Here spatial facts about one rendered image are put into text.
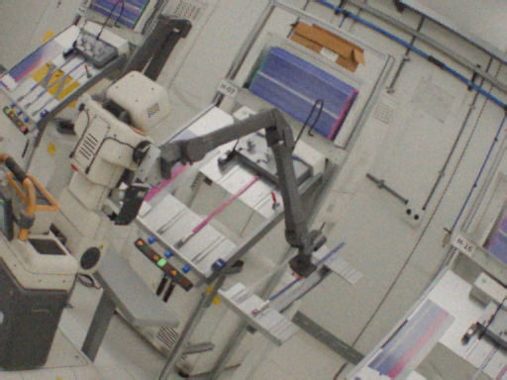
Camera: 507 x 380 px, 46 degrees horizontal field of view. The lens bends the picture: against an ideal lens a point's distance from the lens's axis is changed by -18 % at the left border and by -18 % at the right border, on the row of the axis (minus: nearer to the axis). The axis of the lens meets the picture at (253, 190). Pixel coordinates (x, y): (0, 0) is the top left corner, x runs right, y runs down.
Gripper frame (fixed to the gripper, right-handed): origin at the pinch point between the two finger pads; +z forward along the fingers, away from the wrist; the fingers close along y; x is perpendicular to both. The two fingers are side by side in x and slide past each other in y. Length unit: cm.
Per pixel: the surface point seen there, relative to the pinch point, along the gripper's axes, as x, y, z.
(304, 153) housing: -44, 42, -5
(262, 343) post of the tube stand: 23.2, -4.6, 25.0
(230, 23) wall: -170, 233, 85
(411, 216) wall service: -142, 25, 109
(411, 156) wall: -167, 49, 89
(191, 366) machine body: 42, 24, 73
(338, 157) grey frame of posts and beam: -53, 30, -6
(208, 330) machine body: 26, 28, 55
